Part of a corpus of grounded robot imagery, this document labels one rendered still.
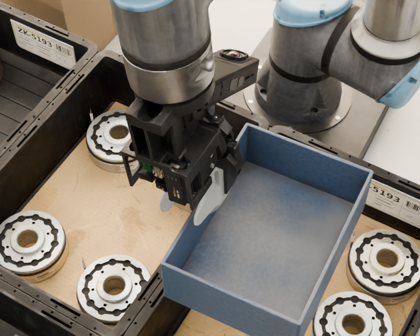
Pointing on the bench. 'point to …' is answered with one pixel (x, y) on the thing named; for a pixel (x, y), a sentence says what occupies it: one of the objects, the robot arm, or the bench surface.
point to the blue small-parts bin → (269, 237)
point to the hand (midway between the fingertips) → (207, 197)
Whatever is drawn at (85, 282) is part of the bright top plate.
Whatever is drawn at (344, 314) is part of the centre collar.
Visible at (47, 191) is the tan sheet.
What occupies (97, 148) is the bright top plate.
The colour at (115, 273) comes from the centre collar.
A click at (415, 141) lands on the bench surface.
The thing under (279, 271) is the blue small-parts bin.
